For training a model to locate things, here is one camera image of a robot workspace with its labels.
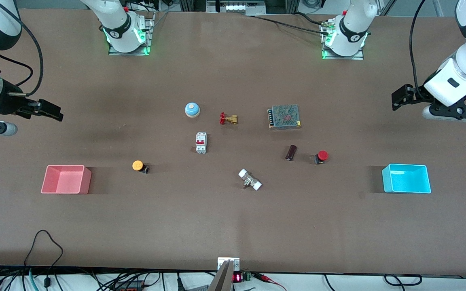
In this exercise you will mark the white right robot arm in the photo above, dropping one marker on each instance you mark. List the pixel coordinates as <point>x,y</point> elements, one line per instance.
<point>115,20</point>

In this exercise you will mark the pink plastic box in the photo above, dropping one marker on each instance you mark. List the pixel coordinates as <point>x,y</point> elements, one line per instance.
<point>66,180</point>

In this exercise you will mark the metal valve with white caps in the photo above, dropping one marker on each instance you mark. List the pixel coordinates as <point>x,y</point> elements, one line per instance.
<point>250,180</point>

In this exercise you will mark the red push button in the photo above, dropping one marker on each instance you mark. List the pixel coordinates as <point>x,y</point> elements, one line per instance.
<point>322,156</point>

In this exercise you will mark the yellow push button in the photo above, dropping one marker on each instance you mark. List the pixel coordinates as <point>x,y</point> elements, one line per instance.
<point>138,165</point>

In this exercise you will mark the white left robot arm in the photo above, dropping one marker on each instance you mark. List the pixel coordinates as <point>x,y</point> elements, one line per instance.
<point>354,24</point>

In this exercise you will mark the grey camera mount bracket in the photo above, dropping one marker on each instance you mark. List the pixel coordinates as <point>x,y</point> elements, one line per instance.
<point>225,275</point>

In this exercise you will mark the white red circuit breaker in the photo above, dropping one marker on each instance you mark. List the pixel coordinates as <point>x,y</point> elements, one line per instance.
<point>201,142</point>

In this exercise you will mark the grey connector panel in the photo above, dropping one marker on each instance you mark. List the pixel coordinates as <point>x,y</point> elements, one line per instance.
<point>235,6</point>

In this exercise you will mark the metal mesh power supply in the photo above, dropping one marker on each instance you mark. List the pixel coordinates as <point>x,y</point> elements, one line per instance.
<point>284,117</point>

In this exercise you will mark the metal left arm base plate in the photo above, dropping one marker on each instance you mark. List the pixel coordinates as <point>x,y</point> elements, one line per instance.
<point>340,57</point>

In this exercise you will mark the blue desk bell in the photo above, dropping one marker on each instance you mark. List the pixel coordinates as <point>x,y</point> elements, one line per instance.
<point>192,109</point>

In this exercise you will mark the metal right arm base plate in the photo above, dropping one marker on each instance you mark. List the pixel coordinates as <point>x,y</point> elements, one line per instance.
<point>149,28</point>

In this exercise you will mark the cyan plastic box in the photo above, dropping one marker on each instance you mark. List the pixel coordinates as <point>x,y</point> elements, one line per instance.
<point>406,179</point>

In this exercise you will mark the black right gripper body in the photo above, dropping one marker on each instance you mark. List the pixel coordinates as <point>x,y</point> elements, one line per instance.
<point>9,104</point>

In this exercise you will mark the red digit display module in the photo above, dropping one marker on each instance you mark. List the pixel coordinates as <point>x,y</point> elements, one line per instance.
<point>239,277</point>

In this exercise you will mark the red alligator clip lead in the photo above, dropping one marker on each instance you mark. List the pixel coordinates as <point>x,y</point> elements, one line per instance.
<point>267,278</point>

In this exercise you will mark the dark brown cylindrical capacitor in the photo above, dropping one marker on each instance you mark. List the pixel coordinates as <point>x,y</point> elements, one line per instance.
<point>291,152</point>

